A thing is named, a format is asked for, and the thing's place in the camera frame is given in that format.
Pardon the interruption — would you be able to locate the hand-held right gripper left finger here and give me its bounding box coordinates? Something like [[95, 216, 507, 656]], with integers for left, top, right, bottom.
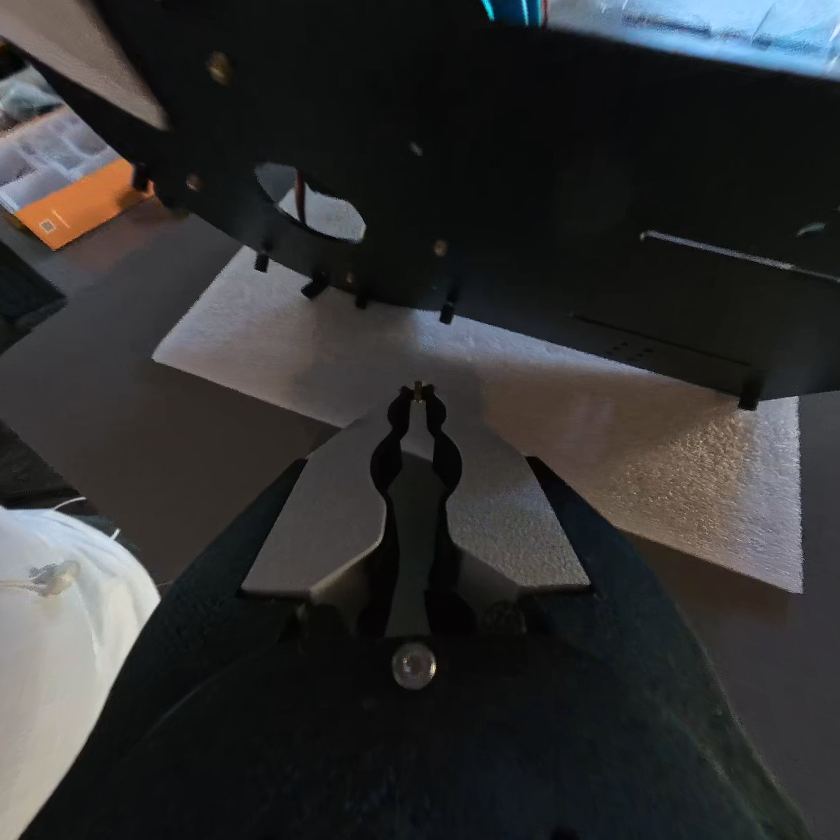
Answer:
[[239, 388, 419, 636]]

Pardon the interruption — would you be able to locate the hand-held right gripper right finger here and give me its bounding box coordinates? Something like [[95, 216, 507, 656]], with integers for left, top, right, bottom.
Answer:
[[418, 388, 595, 636]]

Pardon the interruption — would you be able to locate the blue and black toy robot arm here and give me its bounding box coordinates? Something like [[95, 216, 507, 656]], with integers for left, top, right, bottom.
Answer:
[[39, 0, 840, 411]]

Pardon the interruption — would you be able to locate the dark desk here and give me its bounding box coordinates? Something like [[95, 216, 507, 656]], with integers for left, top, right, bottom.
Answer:
[[0, 197, 840, 840]]

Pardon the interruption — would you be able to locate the white foam sheet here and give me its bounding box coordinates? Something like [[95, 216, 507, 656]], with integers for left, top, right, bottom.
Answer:
[[152, 190, 805, 595]]

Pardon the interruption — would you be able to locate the person's white clothing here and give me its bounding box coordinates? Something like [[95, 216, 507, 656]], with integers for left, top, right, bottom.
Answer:
[[0, 505, 161, 840]]

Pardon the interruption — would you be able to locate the orange storage box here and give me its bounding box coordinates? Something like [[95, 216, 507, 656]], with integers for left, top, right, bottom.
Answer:
[[0, 112, 155, 252]]

